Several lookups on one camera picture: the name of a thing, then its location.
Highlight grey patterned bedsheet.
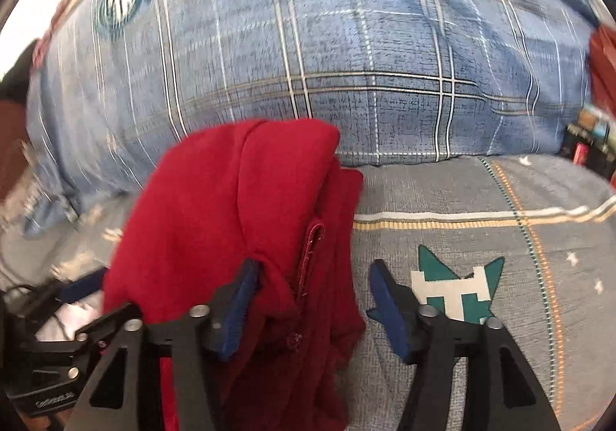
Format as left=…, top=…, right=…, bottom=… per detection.
left=0, top=154, right=616, bottom=431

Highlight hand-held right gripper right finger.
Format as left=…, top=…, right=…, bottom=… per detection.
left=368, top=259, right=561, bottom=431

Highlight red garment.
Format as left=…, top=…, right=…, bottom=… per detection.
left=102, top=118, right=367, bottom=431

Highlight dark box with small things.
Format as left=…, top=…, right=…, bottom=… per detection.
left=561, top=106, right=616, bottom=184

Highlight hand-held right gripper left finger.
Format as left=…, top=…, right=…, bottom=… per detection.
left=72, top=258, right=263, bottom=431

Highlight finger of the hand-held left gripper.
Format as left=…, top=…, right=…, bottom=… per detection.
left=58, top=267, right=109, bottom=307
left=67, top=303, right=143, bottom=382

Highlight brown wooden furniture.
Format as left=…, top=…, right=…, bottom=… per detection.
left=0, top=99, right=35, bottom=203

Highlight orange-red cloth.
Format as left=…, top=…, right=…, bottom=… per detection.
left=589, top=24, right=616, bottom=116

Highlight blue plaid pillow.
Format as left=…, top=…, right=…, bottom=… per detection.
left=22, top=0, right=600, bottom=239

